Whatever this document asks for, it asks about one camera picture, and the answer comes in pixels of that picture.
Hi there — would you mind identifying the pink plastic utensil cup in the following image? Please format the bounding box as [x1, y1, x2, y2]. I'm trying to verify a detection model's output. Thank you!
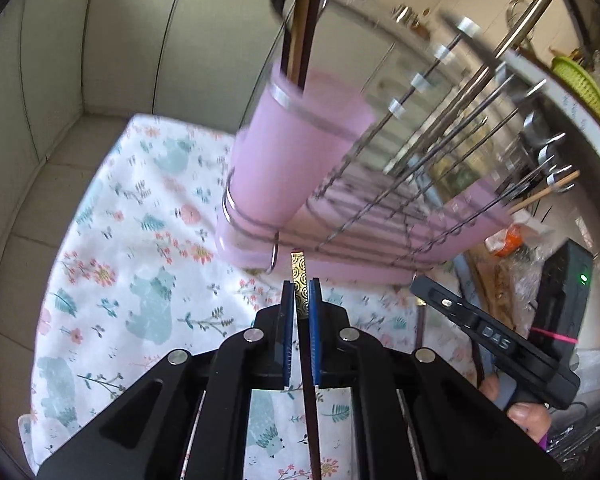
[215, 62, 379, 269]
[420, 180, 514, 262]

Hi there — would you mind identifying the green plastic basket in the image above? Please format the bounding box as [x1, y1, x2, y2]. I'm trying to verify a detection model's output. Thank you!
[551, 55, 600, 126]

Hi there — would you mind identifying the light wooden chopstick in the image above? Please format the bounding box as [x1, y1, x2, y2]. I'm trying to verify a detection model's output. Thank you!
[287, 0, 315, 87]

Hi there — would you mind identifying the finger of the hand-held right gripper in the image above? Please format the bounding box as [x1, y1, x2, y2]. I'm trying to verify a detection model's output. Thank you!
[410, 274, 527, 362]

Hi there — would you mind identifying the steel shelf unit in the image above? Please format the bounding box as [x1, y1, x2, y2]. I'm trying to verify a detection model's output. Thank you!
[480, 0, 600, 201]

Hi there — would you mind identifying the dark chopstick with gold tip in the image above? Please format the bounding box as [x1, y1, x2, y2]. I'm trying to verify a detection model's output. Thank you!
[290, 249, 324, 480]
[415, 297, 427, 354]

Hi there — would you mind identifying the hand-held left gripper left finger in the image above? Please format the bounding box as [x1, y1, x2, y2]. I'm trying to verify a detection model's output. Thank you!
[37, 280, 297, 480]

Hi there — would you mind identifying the wire strainer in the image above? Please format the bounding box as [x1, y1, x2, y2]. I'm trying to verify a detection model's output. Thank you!
[507, 0, 537, 52]

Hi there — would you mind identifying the metal wire utensil rack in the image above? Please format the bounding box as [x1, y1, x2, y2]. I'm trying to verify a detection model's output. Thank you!
[222, 15, 581, 277]

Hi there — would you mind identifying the crumpled clear plastic bag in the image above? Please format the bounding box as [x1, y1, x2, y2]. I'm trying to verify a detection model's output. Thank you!
[509, 250, 547, 312]

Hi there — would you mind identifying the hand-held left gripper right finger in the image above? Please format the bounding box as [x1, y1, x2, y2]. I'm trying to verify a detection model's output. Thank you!
[307, 277, 563, 480]

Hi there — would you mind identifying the floral printed cloth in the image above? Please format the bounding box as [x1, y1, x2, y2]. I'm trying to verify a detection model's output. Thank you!
[17, 114, 481, 480]

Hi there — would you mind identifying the orange snack packet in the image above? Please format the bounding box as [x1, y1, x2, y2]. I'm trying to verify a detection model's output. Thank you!
[482, 210, 557, 262]

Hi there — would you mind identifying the pale wooden chopstick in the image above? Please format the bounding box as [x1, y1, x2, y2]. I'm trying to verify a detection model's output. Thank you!
[552, 169, 581, 195]
[509, 180, 577, 214]

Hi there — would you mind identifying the grey kitchen cabinet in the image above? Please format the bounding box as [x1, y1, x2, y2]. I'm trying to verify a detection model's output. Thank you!
[0, 0, 481, 271]

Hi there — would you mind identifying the pink plastic drip tray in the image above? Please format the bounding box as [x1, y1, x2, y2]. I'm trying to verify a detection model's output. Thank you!
[215, 210, 481, 287]

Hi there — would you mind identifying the metal wire basket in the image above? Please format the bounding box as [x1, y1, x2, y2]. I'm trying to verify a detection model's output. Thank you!
[549, 400, 600, 467]

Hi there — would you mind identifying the person's right hand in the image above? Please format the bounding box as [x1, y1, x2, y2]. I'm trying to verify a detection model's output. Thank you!
[480, 374, 552, 442]

